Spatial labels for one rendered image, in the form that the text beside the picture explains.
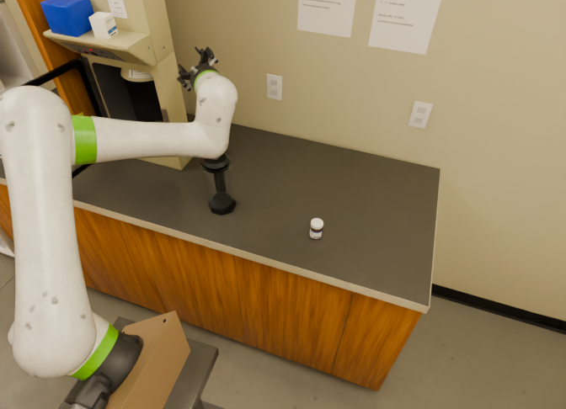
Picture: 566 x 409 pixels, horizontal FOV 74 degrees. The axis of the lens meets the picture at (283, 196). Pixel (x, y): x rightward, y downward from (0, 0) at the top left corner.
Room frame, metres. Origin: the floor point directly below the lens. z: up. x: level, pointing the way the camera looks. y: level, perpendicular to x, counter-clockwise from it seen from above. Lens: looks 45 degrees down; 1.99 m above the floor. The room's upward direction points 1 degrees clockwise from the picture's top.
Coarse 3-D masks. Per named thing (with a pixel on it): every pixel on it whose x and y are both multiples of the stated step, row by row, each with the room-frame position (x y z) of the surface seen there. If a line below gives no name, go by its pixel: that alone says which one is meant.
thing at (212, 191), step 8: (224, 152) 1.04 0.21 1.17; (200, 160) 1.00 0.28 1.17; (208, 168) 0.96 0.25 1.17; (224, 168) 0.96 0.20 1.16; (208, 176) 0.96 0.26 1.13; (216, 176) 0.96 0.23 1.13; (224, 176) 0.97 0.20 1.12; (208, 184) 0.97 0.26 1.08; (216, 184) 0.96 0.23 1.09; (224, 184) 0.96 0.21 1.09; (208, 192) 0.97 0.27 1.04; (216, 192) 0.95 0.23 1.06; (224, 192) 0.96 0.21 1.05; (232, 192) 1.01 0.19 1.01; (216, 200) 0.96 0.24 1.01; (224, 200) 0.96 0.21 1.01; (232, 200) 0.99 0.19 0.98; (216, 208) 0.96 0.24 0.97; (224, 208) 0.96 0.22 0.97
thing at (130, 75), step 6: (120, 72) 1.31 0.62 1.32; (126, 72) 1.28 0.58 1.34; (132, 72) 1.27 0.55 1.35; (138, 72) 1.27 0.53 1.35; (144, 72) 1.27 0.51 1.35; (126, 78) 1.27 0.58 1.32; (132, 78) 1.26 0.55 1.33; (138, 78) 1.26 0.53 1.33; (144, 78) 1.26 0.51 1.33; (150, 78) 1.27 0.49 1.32
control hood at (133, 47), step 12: (48, 36) 1.19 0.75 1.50; (60, 36) 1.17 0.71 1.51; (72, 36) 1.17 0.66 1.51; (84, 36) 1.17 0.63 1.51; (120, 36) 1.18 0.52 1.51; (132, 36) 1.18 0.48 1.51; (144, 36) 1.18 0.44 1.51; (96, 48) 1.16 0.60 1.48; (108, 48) 1.12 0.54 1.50; (120, 48) 1.10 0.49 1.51; (132, 48) 1.11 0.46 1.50; (144, 48) 1.16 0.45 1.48; (132, 60) 1.17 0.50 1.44; (144, 60) 1.15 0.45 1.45
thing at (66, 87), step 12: (72, 60) 1.26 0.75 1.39; (48, 72) 1.17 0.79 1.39; (72, 72) 1.24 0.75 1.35; (24, 84) 1.08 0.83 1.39; (48, 84) 1.15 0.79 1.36; (60, 84) 1.18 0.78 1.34; (72, 84) 1.22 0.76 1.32; (60, 96) 1.17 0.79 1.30; (72, 96) 1.21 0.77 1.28; (84, 96) 1.25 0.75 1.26; (72, 108) 1.19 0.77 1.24; (84, 108) 1.23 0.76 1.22; (72, 168) 1.10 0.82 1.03
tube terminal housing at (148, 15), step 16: (96, 0) 1.26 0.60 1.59; (128, 0) 1.22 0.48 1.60; (144, 0) 1.21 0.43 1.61; (160, 0) 1.29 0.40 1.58; (128, 16) 1.22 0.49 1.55; (144, 16) 1.20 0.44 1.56; (160, 16) 1.27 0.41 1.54; (144, 32) 1.21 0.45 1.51; (160, 32) 1.25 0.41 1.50; (160, 48) 1.24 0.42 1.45; (112, 64) 1.26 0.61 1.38; (128, 64) 1.24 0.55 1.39; (160, 64) 1.22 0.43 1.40; (176, 64) 1.30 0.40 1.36; (96, 80) 1.30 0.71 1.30; (160, 80) 1.20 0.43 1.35; (176, 80) 1.29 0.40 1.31; (160, 96) 1.21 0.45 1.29; (176, 96) 1.27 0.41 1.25; (176, 112) 1.25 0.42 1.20; (144, 160) 1.26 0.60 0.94; (160, 160) 1.23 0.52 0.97; (176, 160) 1.21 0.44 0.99
